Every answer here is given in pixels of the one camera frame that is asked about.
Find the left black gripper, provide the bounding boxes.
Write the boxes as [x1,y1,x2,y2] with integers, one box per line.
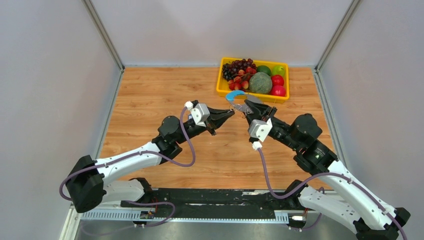
[175,106,235,145]

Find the aluminium front rail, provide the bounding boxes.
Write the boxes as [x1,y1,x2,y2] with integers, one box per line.
[59,186,365,240]

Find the left aluminium corner post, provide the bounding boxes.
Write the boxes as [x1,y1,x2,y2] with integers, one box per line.
[81,0,125,73]

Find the yellow plastic fruit tray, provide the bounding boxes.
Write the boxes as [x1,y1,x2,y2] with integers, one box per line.
[216,57,290,103]

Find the light green apple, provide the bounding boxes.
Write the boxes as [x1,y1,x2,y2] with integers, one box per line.
[271,65,287,77]

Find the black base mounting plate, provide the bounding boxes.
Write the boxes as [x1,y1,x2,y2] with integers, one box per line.
[137,188,305,220]

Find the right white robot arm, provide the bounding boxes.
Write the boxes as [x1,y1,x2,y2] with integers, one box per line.
[245,100,411,240]

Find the green netted melon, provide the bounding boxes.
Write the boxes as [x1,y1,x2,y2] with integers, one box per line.
[249,72,273,94]

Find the large keyring with small rings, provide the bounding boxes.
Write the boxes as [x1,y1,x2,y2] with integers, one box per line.
[225,90,263,114]

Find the upper red apple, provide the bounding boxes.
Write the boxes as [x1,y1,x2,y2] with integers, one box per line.
[271,74,285,86]

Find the lower red apple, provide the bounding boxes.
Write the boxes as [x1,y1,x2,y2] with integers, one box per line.
[270,85,287,97]

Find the aluminium corner post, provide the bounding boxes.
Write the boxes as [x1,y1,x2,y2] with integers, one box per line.
[81,0,125,73]
[314,0,362,73]

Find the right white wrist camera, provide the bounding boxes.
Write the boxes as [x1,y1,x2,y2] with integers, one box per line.
[248,119,273,151]

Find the right aluminium corner post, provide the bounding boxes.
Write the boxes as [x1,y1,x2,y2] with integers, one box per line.
[314,0,362,73]

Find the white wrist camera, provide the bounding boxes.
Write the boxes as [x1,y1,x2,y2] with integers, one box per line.
[248,119,273,151]
[184,101,210,127]

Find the red apple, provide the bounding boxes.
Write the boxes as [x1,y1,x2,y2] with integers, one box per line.
[270,85,287,97]
[271,74,285,86]

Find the dark green lime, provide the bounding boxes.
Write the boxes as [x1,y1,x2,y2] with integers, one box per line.
[256,65,272,76]

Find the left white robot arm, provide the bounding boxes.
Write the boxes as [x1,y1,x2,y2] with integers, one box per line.
[59,103,235,213]

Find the dark purple grape bunch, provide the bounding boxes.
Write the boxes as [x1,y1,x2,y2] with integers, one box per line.
[221,58,257,81]

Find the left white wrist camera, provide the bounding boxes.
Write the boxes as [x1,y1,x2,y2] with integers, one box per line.
[184,101,210,127]

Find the red cherries cluster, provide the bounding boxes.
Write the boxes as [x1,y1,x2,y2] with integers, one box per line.
[223,66,257,91]

